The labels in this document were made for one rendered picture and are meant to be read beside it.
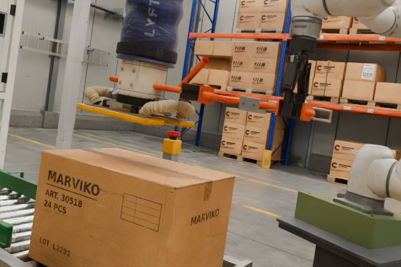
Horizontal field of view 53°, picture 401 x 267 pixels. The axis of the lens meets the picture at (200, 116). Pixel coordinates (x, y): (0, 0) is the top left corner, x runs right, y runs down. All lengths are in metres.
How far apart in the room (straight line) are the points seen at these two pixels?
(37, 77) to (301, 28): 10.18
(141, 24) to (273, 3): 8.18
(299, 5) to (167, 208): 0.70
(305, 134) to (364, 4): 9.04
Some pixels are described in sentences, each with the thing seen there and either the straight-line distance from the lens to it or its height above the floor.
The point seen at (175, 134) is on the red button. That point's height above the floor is 1.03.
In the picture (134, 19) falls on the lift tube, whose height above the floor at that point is 1.46.
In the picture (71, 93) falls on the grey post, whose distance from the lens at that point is 4.39.
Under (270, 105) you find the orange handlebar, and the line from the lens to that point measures 1.20.
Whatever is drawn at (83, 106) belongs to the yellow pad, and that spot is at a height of 1.13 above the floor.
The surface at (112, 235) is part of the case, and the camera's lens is 1.35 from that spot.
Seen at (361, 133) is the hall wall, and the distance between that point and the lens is 9.77.
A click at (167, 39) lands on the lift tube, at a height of 1.41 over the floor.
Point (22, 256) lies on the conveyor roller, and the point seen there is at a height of 0.54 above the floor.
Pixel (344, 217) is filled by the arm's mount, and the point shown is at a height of 0.83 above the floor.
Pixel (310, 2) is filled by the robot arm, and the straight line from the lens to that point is 1.19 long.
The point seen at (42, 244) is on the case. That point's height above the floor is 0.62.
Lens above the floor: 1.20
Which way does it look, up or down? 2 degrees down
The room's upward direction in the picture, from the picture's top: 8 degrees clockwise
